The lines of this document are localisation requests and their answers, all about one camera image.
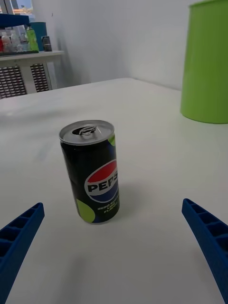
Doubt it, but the yellow-green plastic bin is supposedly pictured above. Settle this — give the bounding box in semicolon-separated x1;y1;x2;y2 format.
180;0;228;124

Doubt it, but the black drink can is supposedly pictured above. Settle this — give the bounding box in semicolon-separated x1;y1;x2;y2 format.
58;119;120;224

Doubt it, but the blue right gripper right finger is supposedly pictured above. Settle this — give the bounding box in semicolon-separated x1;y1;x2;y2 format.
181;198;228;304

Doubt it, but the green plastic bottle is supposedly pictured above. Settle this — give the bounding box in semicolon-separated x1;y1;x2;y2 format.
26;25;39;52

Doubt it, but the teal container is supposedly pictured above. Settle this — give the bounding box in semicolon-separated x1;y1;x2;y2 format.
29;21;47;52

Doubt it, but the white cabinet with grilles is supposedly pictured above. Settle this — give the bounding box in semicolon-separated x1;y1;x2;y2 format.
0;50;65;100

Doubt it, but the blue crate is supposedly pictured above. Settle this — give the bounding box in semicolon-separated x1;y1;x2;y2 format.
0;13;30;28

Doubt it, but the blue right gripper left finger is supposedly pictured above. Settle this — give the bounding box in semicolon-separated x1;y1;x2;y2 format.
0;202;45;304

